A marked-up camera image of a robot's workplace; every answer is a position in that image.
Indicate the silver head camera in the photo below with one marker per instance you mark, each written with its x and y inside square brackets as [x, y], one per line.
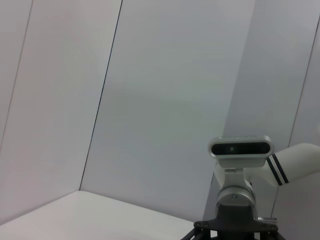
[240, 160]

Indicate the silver white head neck mount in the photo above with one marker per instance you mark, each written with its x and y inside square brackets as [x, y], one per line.
[235, 195]

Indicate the silver knurled antenna connector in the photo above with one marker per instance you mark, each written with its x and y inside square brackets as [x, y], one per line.
[266, 220]

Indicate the black head stand bracket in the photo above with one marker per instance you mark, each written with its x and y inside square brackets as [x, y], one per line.
[232, 222]

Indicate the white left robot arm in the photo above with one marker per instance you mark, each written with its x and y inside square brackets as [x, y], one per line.
[300, 162]

